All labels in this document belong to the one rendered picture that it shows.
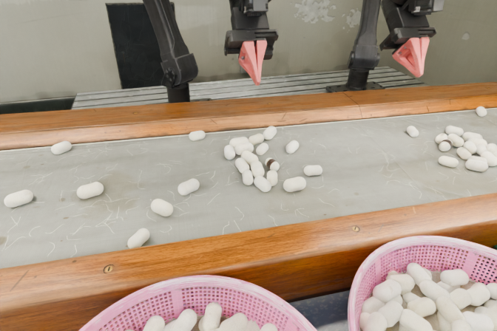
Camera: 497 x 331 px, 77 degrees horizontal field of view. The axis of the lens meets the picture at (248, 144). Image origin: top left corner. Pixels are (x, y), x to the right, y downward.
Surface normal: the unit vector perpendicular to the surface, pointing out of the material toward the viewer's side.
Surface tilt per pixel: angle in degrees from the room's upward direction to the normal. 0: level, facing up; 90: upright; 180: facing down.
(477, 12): 90
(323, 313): 0
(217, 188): 0
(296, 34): 90
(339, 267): 90
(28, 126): 0
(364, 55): 71
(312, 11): 90
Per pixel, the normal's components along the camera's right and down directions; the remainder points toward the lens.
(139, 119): 0.03, -0.85
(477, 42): -0.95, 0.14
